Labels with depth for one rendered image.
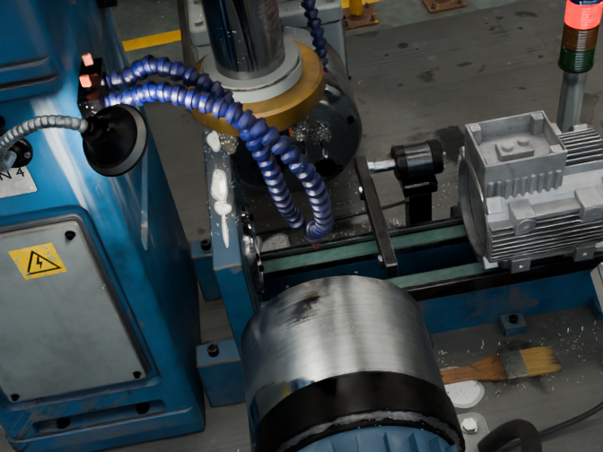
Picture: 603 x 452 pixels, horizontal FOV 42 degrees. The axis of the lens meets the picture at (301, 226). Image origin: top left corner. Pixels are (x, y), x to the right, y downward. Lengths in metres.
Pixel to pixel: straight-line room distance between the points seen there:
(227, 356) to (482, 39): 1.13
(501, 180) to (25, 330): 0.69
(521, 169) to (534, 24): 0.96
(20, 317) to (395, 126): 0.99
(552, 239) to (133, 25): 3.00
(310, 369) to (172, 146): 1.00
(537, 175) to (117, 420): 0.73
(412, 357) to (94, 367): 0.46
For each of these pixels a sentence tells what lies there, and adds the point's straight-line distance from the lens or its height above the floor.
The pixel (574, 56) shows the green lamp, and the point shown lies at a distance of 1.52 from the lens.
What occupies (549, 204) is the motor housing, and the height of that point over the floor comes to 1.06.
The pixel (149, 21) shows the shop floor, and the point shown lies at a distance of 3.96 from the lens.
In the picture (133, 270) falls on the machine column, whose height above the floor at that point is 1.20.
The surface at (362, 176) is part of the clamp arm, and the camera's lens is 1.31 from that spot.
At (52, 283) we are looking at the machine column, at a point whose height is 1.21.
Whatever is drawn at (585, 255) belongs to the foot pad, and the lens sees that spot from 1.29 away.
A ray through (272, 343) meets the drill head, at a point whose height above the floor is 1.14.
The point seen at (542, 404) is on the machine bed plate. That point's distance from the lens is 1.31.
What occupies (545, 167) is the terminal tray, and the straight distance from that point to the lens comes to 1.19.
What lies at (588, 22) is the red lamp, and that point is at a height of 1.13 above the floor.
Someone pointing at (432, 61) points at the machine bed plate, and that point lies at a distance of 1.96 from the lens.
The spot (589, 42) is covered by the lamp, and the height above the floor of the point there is 1.09.
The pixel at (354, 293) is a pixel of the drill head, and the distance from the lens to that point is 0.97.
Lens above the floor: 1.91
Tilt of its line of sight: 45 degrees down
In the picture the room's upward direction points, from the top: 10 degrees counter-clockwise
